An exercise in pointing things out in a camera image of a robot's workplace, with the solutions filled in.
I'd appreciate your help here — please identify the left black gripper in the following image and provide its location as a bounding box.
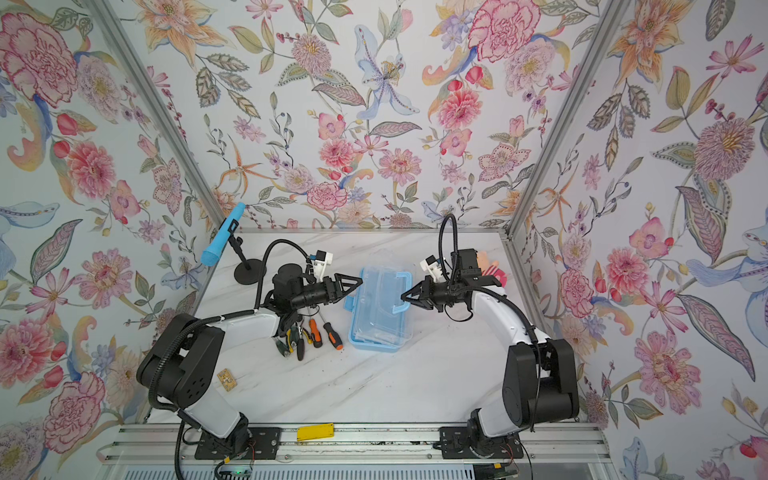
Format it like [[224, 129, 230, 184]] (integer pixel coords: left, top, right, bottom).
[[289, 274, 361, 312]]

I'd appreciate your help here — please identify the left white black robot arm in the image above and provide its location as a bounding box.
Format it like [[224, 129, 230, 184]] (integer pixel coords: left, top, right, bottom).
[[136, 251, 363, 453]]

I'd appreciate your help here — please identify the black handled wrench tool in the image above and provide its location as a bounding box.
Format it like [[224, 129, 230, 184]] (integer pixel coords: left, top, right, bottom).
[[293, 327, 305, 361]]

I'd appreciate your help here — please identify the yellow tape label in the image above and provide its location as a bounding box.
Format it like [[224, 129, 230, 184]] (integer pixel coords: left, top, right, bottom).
[[296, 423, 335, 442]]

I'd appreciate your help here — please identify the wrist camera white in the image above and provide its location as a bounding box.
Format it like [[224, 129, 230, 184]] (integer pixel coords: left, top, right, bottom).
[[309, 250, 333, 281], [419, 255, 446, 283]]

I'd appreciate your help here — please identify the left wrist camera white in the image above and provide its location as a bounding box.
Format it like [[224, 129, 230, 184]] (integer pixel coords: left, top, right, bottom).
[[309, 250, 333, 281]]

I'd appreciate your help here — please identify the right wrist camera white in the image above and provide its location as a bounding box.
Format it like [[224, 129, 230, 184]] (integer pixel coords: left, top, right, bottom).
[[419, 255, 446, 283]]

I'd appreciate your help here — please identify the small wooden block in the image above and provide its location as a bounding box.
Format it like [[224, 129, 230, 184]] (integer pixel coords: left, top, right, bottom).
[[217, 368, 237, 392]]

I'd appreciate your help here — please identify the light blue plastic toolbox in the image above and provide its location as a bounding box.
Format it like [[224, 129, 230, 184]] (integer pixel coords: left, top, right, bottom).
[[344, 266, 413, 353]]

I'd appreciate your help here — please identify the cartoon boy plush doll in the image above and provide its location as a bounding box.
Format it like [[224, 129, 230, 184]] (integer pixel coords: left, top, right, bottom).
[[476, 251, 508, 287]]

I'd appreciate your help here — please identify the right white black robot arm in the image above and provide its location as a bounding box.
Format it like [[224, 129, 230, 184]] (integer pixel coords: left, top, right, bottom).
[[401, 214, 580, 457]]

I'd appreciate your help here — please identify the aluminium front rail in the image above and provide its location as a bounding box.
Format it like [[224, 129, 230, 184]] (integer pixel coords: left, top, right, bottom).
[[96, 422, 610, 466]]

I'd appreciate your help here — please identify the orange black screwdriver right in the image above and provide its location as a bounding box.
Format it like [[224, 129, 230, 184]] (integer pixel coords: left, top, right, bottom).
[[317, 311, 344, 351]]

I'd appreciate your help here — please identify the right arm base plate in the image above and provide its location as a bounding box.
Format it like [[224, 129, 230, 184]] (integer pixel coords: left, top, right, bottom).
[[432, 426, 525, 460]]

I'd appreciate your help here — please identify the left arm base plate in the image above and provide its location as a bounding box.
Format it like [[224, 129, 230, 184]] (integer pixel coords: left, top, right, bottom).
[[194, 426, 282, 461]]

